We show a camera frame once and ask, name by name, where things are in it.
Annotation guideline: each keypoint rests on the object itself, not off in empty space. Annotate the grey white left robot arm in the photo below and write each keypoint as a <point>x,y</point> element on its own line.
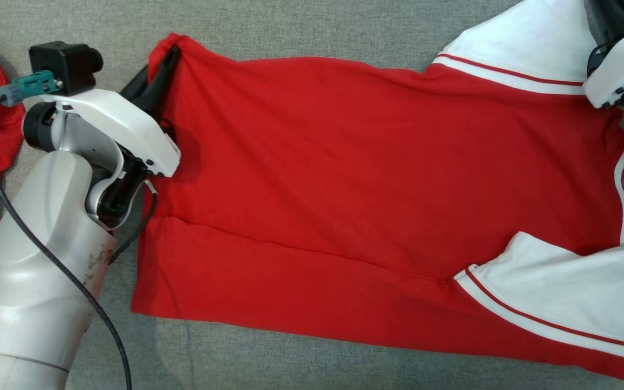
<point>30,281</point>

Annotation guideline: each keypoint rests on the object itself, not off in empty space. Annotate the red shirt white sleeves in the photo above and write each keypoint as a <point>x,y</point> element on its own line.
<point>344,189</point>

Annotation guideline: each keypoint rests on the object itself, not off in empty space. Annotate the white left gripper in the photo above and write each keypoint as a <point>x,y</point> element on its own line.
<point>122,127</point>

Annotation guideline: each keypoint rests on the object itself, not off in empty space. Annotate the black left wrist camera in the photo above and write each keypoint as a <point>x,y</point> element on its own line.
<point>65,65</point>

